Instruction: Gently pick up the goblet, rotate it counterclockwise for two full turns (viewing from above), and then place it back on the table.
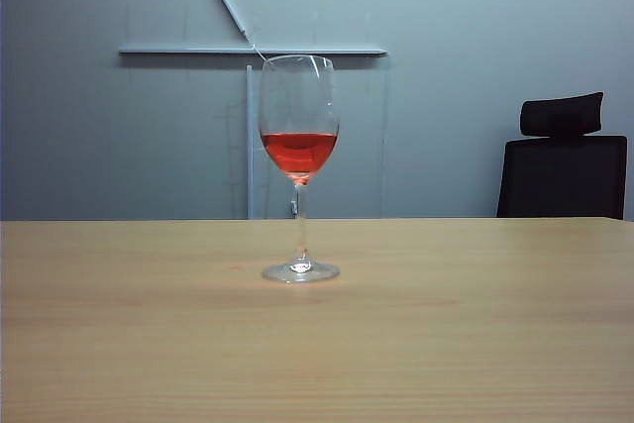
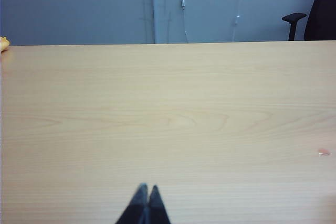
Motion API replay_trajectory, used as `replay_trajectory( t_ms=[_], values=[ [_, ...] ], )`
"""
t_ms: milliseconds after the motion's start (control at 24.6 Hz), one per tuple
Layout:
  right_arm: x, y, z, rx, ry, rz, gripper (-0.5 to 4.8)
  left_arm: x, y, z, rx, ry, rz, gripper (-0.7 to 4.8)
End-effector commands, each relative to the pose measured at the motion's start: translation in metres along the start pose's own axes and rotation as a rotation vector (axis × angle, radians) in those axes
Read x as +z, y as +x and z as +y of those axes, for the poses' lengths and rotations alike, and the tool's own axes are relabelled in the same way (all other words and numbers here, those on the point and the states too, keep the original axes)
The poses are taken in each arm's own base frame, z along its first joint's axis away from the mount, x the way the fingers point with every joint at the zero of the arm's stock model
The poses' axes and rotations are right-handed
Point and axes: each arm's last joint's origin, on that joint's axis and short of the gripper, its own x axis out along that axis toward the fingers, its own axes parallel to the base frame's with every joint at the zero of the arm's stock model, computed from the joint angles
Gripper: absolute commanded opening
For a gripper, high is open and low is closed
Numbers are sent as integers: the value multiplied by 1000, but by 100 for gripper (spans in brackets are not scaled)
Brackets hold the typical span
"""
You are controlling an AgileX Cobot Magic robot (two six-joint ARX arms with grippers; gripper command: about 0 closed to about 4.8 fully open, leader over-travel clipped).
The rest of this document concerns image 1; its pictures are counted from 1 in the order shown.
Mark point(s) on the grey vertical wall bar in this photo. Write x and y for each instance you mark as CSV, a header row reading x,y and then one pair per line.
x,y
250,145

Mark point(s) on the black office chair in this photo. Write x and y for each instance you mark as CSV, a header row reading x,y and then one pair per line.
x,y
564,175

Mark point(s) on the clear wine goblet red liquid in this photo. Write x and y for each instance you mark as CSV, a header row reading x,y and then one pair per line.
x,y
299,150

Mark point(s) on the grey horizontal wall bar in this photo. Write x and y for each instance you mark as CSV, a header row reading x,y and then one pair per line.
x,y
198,51

